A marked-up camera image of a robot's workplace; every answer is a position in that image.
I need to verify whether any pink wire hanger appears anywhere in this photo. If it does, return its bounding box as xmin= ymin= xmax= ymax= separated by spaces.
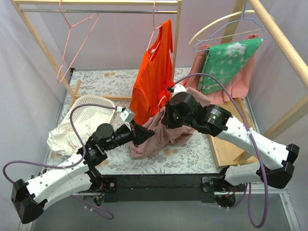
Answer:
xmin=56 ymin=0 xmax=99 ymax=83
xmin=146 ymin=96 xmax=167 ymax=130

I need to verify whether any dusty pink graphic t-shirt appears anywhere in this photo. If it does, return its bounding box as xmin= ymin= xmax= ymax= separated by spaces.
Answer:
xmin=129 ymin=86 xmax=210 ymax=159

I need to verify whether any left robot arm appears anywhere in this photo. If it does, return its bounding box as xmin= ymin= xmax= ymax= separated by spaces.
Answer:
xmin=11 ymin=121 xmax=154 ymax=224

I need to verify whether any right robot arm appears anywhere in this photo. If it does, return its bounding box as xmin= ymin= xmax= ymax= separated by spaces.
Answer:
xmin=162 ymin=92 xmax=299 ymax=191

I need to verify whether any orange t-shirt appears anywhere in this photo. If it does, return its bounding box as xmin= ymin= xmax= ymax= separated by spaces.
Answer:
xmin=129 ymin=19 xmax=173 ymax=125

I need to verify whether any pink hanger holding orange shirt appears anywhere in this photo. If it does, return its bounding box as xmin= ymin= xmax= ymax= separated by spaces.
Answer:
xmin=146 ymin=0 xmax=157 ymax=51

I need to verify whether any white laundry basket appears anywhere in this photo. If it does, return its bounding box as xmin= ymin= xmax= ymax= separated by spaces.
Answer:
xmin=62 ymin=95 xmax=115 ymax=128

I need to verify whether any white garment in basket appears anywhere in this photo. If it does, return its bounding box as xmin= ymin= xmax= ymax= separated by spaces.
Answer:
xmin=47 ymin=113 xmax=111 ymax=155

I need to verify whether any floral table cloth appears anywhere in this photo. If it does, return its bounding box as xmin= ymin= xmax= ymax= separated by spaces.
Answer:
xmin=70 ymin=69 xmax=218 ymax=174

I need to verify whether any salmon pink pleated garment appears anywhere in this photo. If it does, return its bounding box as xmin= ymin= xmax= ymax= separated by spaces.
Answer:
xmin=179 ymin=34 xmax=263 ymax=104

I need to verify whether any right wooden clothes rack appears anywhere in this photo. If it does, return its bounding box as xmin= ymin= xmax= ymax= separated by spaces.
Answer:
xmin=199 ymin=0 xmax=308 ymax=169

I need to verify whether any wooden clothes rack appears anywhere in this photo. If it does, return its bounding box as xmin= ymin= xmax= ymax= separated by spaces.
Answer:
xmin=199 ymin=0 xmax=308 ymax=169
xmin=11 ymin=0 xmax=182 ymax=101

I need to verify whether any green tie-dye garment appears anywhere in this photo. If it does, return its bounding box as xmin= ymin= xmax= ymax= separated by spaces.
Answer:
xmin=202 ymin=34 xmax=263 ymax=99

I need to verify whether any left wooden clothes rack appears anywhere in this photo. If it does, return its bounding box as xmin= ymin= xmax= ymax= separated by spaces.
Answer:
xmin=11 ymin=0 xmax=182 ymax=101

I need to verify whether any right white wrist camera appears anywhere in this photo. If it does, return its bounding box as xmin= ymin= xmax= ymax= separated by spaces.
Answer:
xmin=167 ymin=84 xmax=187 ymax=97

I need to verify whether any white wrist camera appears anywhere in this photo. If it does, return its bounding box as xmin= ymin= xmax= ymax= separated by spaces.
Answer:
xmin=167 ymin=84 xmax=187 ymax=97
xmin=116 ymin=106 xmax=135 ymax=129

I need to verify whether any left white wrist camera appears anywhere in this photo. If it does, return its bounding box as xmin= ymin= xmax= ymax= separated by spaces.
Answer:
xmin=116 ymin=106 xmax=135 ymax=129

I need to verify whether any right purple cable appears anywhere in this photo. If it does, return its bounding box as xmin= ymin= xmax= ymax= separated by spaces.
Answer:
xmin=174 ymin=73 xmax=269 ymax=228

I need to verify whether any purple cable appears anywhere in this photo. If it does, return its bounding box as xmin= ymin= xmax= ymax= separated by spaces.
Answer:
xmin=2 ymin=103 xmax=118 ymax=220
xmin=174 ymin=73 xmax=269 ymax=228

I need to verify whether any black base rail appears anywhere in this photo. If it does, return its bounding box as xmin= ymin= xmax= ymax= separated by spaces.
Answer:
xmin=103 ymin=173 xmax=232 ymax=203

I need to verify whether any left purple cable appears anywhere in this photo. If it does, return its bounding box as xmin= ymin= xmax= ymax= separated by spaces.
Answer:
xmin=2 ymin=103 xmax=118 ymax=220

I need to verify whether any blue wire hanger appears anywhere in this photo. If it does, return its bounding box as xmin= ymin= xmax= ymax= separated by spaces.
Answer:
xmin=189 ymin=0 xmax=267 ymax=52

